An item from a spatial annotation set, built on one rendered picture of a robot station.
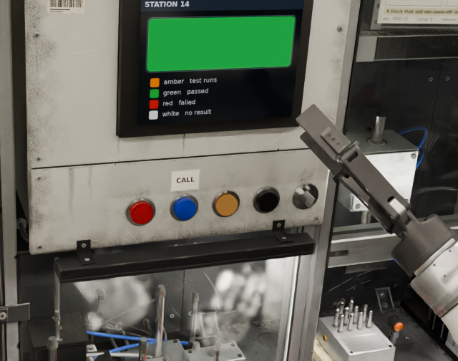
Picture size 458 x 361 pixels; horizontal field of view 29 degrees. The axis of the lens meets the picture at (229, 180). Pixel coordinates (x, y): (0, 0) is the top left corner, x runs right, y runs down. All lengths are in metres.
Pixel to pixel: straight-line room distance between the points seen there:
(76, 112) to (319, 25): 0.33
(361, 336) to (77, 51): 0.85
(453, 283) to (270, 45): 0.37
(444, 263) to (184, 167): 0.36
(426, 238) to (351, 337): 0.65
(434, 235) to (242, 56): 0.32
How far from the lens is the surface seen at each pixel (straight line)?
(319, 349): 1.74
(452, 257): 1.07
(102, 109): 1.13
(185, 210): 1.20
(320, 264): 1.36
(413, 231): 1.08
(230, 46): 1.12
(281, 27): 1.14
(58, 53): 1.09
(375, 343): 1.70
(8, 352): 1.28
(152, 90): 1.11
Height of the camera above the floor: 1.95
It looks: 24 degrees down
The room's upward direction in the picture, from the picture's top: 5 degrees clockwise
